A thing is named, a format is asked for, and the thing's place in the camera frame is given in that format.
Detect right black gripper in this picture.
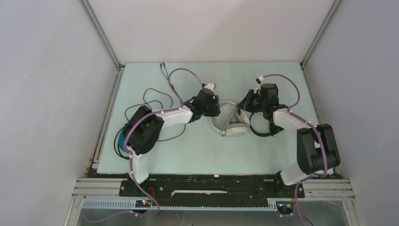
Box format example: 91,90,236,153
236,90,266,114

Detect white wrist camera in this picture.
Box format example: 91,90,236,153
202,83,215,95
254,76,265,95

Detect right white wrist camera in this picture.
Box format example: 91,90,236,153
254,76,265,95

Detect white headphones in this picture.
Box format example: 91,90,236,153
210,101,250,137

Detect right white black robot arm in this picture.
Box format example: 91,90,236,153
238,83,341,197

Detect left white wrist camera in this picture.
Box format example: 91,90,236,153
202,83,215,95

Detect black blue headphone cable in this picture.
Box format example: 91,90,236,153
124,62,187,143

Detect black blue headphones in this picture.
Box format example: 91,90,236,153
114,124,146,159

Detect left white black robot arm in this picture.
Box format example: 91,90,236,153
119,87,220,196

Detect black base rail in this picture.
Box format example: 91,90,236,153
119,174,295,208

